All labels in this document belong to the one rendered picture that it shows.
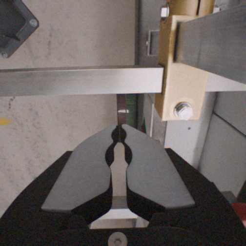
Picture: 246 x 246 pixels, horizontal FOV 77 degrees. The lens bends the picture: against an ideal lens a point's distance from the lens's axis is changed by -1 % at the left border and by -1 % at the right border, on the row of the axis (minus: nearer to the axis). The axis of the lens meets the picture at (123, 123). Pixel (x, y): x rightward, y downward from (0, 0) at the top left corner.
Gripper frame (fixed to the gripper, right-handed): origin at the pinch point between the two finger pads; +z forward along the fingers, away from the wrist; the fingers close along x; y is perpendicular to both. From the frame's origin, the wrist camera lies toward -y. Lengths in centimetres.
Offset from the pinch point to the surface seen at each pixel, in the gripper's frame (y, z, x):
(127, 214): 23.0, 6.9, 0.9
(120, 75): -2.9, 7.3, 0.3
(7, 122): 44, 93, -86
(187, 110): 0.8, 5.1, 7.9
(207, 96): 7.6, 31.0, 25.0
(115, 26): -15, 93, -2
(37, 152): 72, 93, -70
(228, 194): 21.1, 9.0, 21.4
